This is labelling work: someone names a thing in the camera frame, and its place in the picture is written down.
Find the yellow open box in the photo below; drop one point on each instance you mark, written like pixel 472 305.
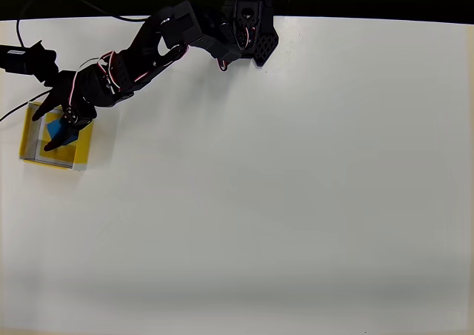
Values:
pixel 83 146

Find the blue cube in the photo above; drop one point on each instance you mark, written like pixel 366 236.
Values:
pixel 55 126

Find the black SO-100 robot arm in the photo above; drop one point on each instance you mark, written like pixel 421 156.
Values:
pixel 207 35

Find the black gripper-mounted webcam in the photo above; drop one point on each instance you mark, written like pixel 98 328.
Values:
pixel 26 60

